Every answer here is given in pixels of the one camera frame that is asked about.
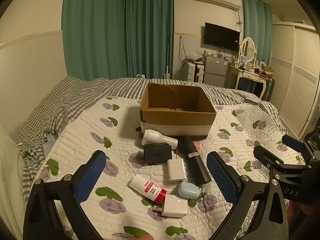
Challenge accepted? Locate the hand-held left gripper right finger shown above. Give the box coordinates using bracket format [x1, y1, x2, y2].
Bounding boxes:
[207, 152, 292, 240]

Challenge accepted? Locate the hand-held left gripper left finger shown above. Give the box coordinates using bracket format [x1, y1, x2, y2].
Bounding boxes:
[24, 150, 107, 240]

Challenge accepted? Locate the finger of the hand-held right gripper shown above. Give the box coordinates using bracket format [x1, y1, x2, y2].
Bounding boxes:
[282, 134, 306, 151]
[253, 145, 283, 168]

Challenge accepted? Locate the long black box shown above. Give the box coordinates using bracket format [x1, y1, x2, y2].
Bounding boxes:
[178, 136, 212, 187]

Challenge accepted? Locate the light blue earbud case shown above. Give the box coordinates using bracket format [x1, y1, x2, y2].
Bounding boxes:
[178, 181, 201, 199]

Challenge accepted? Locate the white power adapter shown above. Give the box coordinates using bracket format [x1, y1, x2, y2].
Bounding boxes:
[167, 158, 188, 182]

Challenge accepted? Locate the white bottle with red cap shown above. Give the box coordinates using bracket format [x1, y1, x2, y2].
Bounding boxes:
[129, 174, 167, 204]

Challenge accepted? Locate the white charger with plug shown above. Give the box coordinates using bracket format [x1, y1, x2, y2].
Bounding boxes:
[152, 193, 188, 218]

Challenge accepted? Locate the black charger block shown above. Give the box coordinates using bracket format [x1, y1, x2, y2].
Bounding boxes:
[143, 142, 173, 166]

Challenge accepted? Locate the brown cardboard box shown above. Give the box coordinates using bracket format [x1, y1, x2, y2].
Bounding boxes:
[139, 83, 217, 139]

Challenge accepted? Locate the white handheld device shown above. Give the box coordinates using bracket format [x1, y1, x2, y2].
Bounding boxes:
[141, 129, 178, 147]

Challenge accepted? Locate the white floral quilt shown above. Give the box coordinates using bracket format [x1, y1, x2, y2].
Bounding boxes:
[25, 96, 308, 240]

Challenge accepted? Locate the white phone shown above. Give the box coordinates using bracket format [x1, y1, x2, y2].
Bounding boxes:
[42, 134, 59, 156]

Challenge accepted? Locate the dark suitcase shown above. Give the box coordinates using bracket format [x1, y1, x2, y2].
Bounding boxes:
[262, 77, 275, 102]

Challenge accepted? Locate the white slatted wardrobe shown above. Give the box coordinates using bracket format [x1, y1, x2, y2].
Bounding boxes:
[269, 22, 320, 138]

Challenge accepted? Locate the white dressing table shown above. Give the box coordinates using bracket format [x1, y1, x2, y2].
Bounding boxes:
[229, 65, 268, 101]

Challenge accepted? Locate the grey striped bedsheet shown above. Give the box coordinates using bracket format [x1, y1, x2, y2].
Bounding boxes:
[10, 76, 288, 202]

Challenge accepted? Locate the cream pillow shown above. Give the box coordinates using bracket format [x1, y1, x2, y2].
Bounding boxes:
[0, 124, 28, 240]

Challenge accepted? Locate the silver small fridge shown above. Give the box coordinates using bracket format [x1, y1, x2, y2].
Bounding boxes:
[202, 54, 231, 88]

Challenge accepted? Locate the white oval mirror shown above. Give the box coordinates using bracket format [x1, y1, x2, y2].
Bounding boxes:
[239, 37, 258, 63]

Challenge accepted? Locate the narrow green curtain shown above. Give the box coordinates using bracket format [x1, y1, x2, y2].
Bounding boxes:
[243, 0, 273, 67]

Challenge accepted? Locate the white mop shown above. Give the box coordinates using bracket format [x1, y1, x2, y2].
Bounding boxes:
[163, 31, 172, 80]

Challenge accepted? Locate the wide green curtain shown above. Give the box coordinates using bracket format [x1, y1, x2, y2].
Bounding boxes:
[62, 0, 127, 81]

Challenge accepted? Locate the black wall television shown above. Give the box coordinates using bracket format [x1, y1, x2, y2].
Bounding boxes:
[204, 22, 241, 51]

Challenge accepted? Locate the hanging wall cable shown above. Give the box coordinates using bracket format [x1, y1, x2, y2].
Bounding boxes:
[178, 36, 189, 64]

